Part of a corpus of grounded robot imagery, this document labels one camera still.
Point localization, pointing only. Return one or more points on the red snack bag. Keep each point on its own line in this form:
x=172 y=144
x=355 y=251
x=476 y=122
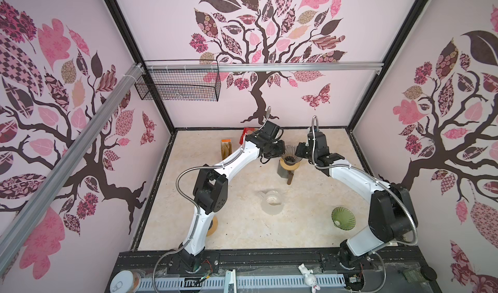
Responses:
x=246 y=131

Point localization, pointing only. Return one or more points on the black wire basket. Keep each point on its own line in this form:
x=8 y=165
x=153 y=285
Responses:
x=180 y=80

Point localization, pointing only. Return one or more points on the white toy figure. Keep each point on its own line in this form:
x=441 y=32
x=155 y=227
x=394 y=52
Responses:
x=309 y=278

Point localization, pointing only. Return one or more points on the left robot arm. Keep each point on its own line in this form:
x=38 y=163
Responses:
x=210 y=192

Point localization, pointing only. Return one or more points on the grey glass pitcher wooden handle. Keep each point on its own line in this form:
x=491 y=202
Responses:
x=286 y=174

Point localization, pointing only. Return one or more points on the wooden dripper ring stand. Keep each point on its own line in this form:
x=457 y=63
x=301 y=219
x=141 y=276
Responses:
x=289 y=166

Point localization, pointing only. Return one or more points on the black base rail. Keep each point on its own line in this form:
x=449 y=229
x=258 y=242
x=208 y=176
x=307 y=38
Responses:
x=324 y=259

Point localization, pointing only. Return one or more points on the frosted white glass pitcher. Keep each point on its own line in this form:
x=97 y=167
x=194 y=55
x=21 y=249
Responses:
x=271 y=202

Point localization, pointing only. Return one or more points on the white cable duct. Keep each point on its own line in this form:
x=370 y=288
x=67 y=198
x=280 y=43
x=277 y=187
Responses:
x=247 y=283

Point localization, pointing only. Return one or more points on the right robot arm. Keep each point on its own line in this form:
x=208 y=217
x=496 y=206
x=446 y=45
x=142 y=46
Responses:
x=391 y=219

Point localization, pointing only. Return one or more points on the aluminium bar back wall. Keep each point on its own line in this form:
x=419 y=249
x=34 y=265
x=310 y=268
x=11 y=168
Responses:
x=291 y=67

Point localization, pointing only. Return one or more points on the aluminium bar wall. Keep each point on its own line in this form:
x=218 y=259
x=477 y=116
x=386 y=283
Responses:
x=23 y=224
x=291 y=67

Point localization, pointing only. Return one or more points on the aluminium bar left wall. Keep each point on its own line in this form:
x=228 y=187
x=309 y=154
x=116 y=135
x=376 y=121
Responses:
x=23 y=224

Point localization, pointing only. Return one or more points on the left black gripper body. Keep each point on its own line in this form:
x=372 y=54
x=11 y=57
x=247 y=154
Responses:
x=275 y=149

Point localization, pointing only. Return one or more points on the green glass dripper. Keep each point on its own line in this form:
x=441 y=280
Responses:
x=343 y=218

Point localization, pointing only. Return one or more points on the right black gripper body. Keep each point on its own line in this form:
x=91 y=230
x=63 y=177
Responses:
x=303 y=152

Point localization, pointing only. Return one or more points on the coffee filter paper box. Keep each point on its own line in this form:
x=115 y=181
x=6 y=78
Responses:
x=226 y=148

